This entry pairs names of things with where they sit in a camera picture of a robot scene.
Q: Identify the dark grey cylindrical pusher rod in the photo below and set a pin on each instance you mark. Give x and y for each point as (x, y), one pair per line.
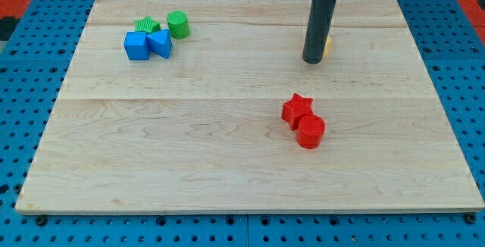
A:
(319, 21)

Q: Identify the yellow block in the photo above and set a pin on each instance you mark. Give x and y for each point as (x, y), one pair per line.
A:
(327, 46)

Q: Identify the green star block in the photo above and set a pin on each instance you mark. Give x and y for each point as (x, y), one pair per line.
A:
(147, 24)

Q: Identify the red cylinder block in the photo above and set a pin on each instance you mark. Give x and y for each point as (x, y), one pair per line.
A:
(310, 131)

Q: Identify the green cylinder block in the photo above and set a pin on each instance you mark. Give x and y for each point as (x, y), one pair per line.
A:
(178, 24)

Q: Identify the blue triangular prism block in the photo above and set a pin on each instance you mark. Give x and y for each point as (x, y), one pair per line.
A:
(160, 43)

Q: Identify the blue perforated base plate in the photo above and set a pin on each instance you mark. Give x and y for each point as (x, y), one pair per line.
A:
(449, 36)

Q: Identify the red star block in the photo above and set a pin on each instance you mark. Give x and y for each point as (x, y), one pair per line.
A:
(296, 108)

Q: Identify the blue cube block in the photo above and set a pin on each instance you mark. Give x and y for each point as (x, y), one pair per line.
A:
(136, 46)

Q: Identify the light wooden board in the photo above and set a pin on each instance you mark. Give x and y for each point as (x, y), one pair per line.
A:
(202, 133)

